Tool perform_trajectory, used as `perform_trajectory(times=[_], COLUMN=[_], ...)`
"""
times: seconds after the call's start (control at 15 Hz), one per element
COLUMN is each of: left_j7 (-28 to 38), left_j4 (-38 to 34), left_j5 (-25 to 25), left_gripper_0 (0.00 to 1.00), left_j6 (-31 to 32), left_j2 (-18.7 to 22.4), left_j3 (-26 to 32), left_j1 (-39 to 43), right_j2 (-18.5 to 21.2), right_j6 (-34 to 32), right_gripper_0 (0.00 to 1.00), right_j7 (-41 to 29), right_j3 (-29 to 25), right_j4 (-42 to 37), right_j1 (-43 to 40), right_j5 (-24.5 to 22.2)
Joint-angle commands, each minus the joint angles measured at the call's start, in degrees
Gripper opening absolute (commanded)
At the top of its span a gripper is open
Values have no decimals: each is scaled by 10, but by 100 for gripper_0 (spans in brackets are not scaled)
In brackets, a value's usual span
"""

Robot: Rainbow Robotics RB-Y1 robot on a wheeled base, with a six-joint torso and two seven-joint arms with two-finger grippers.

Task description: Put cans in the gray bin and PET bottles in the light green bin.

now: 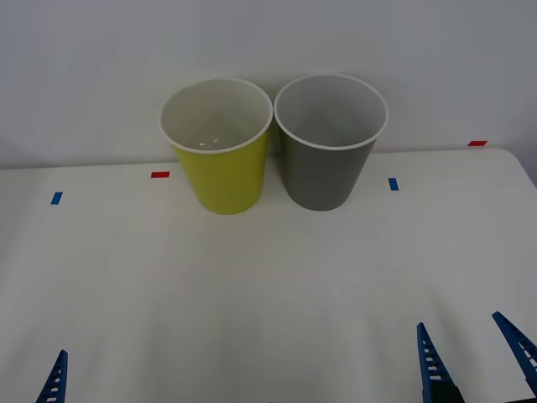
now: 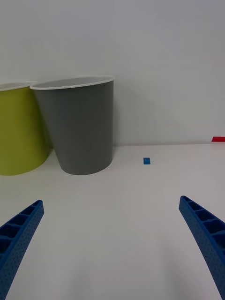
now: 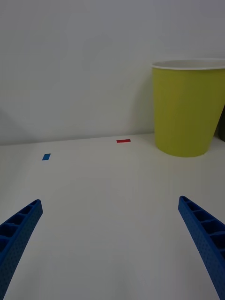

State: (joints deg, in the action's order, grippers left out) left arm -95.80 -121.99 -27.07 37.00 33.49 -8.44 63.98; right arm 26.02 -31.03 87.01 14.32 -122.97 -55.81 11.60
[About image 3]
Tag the grey plastic bin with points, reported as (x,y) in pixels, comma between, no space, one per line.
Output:
(222,126)

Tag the yellow-green plastic bin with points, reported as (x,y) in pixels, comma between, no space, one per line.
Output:
(187,112)

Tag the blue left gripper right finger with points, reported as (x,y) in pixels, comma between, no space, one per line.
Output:
(206,236)

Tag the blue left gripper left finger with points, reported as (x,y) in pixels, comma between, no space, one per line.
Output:
(16,241)

